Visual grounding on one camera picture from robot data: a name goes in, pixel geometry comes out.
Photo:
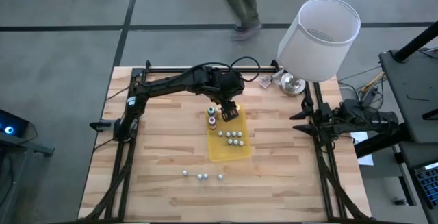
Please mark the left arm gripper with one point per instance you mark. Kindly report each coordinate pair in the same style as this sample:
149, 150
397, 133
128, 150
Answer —
229, 87

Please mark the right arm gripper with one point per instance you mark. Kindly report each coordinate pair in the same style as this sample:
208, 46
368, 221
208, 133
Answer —
321, 121

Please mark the green squeeze bottle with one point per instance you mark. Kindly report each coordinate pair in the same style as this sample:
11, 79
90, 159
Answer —
211, 111

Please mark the dark red squeeze bottle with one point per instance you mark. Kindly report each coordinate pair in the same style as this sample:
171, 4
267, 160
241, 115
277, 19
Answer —
212, 121

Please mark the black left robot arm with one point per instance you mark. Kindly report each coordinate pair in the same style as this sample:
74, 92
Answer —
164, 83

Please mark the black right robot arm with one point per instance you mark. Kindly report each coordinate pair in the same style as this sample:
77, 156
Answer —
362, 118

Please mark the crumpled clear plastic wrap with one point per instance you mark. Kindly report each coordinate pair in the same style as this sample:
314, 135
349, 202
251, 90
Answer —
267, 81

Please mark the white paper sheet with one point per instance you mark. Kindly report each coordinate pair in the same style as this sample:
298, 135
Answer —
361, 136

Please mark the yellow translucent plastic bin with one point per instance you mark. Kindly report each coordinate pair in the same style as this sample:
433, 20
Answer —
222, 153

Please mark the black power adapter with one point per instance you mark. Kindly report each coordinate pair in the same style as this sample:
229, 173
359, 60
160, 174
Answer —
369, 95

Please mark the black cart beam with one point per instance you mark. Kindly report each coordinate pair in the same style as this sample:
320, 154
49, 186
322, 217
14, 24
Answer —
376, 145

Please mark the silver lamp white shade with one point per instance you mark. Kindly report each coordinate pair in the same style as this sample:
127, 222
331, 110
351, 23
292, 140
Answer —
318, 46

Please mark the person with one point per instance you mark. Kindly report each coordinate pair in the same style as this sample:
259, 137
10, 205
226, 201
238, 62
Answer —
241, 1

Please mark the black side cart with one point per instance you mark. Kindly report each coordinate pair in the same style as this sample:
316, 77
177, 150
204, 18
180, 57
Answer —
410, 97

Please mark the small black floor box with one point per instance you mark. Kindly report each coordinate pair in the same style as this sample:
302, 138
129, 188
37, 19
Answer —
400, 202

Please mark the black round pole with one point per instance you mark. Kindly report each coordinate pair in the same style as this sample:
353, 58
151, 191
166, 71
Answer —
417, 40

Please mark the black keyboard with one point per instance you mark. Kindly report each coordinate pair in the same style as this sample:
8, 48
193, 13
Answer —
429, 186

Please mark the grey metal stand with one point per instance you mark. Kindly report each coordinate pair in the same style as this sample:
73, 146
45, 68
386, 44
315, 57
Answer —
20, 142

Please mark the black computer blue light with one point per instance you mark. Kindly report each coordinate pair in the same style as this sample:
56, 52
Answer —
13, 121

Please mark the black aluminium table frame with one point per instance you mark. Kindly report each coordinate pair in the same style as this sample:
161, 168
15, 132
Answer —
171, 70

